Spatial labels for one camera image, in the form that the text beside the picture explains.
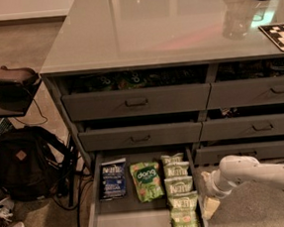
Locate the black white fiducial marker board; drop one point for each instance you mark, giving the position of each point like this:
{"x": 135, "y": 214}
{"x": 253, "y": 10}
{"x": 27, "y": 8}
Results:
{"x": 275, "y": 33}

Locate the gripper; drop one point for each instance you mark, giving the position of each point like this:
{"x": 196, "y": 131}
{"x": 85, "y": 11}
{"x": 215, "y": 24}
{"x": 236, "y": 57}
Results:
{"x": 216, "y": 185}

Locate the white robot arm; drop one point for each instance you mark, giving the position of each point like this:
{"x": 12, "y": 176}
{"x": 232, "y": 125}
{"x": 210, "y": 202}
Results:
{"x": 233, "y": 171}

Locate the grey drawer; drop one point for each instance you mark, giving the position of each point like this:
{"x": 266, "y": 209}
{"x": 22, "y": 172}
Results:
{"x": 139, "y": 136}
{"x": 246, "y": 92}
{"x": 262, "y": 151}
{"x": 243, "y": 127}
{"x": 136, "y": 102}

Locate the top right grey drawer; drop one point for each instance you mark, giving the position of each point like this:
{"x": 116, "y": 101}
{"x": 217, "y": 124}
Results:
{"x": 246, "y": 92}

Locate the white sneaker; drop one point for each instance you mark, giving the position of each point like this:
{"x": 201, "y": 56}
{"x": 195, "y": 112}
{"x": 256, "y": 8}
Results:
{"x": 6, "y": 208}

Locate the blue Kettle chip bag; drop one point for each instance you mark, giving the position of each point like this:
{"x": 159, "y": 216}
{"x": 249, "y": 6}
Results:
{"x": 113, "y": 179}

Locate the middle right grey drawer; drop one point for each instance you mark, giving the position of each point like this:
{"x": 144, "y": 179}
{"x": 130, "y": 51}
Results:
{"x": 243, "y": 127}

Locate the grey cabinet counter frame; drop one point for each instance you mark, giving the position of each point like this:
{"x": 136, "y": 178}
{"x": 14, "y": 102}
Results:
{"x": 112, "y": 45}

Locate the middle left grey drawer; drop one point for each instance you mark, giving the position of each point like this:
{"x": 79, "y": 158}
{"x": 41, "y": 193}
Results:
{"x": 139, "y": 136}

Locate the rear green Kettle chip bag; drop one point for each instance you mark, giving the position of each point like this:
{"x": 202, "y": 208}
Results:
{"x": 172, "y": 159}

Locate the green jalapeno chip bag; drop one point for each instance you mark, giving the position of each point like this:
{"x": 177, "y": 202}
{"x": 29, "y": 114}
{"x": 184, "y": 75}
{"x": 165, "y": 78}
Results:
{"x": 183, "y": 209}

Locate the green Dang chip bag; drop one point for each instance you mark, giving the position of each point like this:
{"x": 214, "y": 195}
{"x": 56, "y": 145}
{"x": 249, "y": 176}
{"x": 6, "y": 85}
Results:
{"x": 147, "y": 181}

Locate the open bottom left drawer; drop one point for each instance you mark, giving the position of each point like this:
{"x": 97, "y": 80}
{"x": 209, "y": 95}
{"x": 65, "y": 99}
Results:
{"x": 128, "y": 211}

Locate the dark brown pouch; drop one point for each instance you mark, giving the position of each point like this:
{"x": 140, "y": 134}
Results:
{"x": 16, "y": 81}

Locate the black backpack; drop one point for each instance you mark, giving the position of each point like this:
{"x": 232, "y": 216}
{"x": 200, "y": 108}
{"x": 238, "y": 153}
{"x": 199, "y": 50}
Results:
{"x": 31, "y": 163}

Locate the green kettle chip bag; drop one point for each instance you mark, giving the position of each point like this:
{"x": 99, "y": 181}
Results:
{"x": 177, "y": 185}
{"x": 176, "y": 169}
{"x": 172, "y": 159}

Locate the top left grey drawer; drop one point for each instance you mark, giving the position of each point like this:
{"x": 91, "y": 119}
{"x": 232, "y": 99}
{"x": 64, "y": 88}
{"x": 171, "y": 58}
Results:
{"x": 136, "y": 102}

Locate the bottom right grey drawer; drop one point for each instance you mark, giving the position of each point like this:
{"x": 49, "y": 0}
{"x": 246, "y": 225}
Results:
{"x": 262, "y": 151}

